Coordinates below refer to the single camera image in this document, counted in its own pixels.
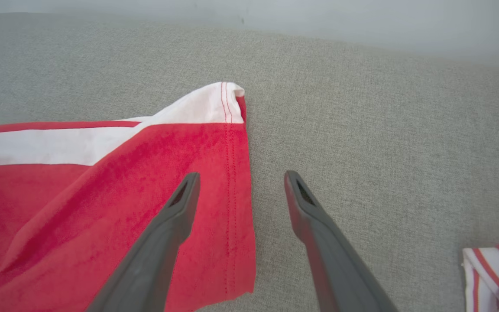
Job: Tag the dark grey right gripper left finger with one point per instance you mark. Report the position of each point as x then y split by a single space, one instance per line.
154 260

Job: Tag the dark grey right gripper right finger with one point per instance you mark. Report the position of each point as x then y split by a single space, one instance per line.
336 268

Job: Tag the red shorts white stripe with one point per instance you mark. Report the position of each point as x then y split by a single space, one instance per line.
80 195

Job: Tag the red basketball jersey white sleeves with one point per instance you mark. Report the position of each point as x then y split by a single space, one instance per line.
492 268

